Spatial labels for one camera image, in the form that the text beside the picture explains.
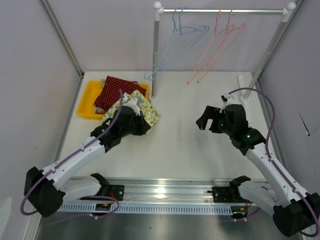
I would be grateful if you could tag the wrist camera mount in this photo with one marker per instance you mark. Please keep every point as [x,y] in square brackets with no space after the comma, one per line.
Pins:
[227,100]
[134,103]

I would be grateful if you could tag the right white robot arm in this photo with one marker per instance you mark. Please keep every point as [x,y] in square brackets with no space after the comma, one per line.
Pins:
[292,208]

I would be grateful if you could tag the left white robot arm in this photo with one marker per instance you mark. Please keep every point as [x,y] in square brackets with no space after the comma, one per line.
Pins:
[75,160]

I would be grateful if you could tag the silver clothes rack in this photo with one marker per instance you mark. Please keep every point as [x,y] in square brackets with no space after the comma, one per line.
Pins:
[244,98]

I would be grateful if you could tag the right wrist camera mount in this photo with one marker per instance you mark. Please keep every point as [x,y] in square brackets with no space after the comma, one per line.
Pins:
[227,100]

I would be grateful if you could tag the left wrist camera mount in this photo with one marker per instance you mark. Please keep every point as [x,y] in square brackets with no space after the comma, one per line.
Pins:
[134,103]

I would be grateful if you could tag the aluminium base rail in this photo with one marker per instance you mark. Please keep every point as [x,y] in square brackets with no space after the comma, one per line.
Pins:
[217,200]

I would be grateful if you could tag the yellow plastic tray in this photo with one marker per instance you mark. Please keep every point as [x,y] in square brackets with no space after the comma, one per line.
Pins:
[86,108]

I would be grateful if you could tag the red polka dot cloth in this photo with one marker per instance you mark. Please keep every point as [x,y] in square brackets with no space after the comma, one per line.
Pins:
[110,93]

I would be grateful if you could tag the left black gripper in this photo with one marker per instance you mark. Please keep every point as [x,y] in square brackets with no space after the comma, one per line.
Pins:
[143,126]

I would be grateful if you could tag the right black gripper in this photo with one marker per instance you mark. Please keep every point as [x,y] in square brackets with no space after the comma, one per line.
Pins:
[209,113]

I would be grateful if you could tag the lemon print skirt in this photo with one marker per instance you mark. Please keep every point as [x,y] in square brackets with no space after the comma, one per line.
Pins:
[149,113]

